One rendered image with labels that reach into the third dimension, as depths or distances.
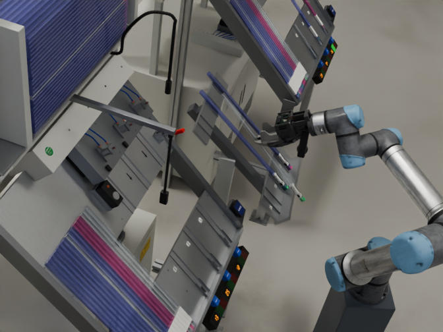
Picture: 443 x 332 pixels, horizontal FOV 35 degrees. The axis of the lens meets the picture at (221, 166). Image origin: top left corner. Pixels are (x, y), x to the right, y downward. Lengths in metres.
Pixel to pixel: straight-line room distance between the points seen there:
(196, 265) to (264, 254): 1.12
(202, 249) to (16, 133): 0.85
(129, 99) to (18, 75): 0.65
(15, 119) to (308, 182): 2.31
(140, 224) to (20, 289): 0.48
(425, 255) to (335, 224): 1.58
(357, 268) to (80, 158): 0.94
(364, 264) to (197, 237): 0.53
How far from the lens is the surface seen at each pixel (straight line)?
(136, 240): 2.49
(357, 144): 2.21
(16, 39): 1.50
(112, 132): 2.04
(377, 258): 2.19
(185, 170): 2.33
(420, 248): 2.01
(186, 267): 2.20
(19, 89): 1.58
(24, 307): 2.33
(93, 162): 1.96
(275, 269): 3.28
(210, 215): 2.34
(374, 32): 5.04
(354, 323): 2.64
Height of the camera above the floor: 2.54
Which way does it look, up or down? 44 degrees down
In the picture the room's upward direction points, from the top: 11 degrees clockwise
